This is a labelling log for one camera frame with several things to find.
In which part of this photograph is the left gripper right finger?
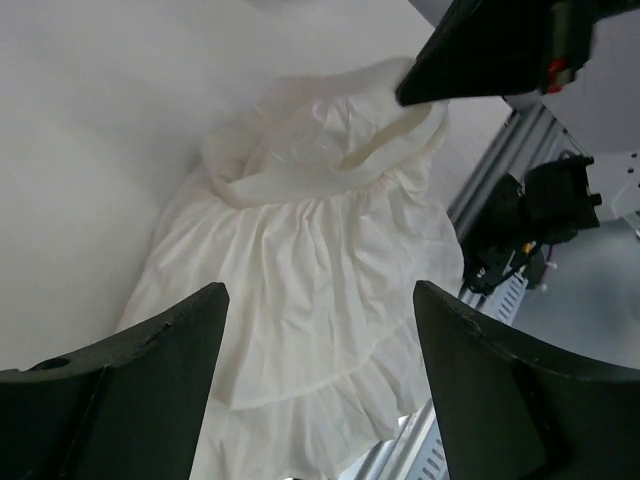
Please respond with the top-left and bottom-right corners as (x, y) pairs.
(413, 281), (639, 479)

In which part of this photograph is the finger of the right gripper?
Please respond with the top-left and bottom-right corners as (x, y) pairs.
(394, 0), (601, 107)

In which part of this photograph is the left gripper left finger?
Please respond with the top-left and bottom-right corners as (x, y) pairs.
(1, 283), (229, 479)

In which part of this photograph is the white cloth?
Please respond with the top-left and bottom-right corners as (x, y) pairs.
(119, 57), (463, 479)

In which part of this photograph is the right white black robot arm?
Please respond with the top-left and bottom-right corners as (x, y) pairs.
(396, 1), (602, 294)

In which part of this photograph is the white slotted cable duct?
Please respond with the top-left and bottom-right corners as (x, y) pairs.
(459, 274), (528, 326)

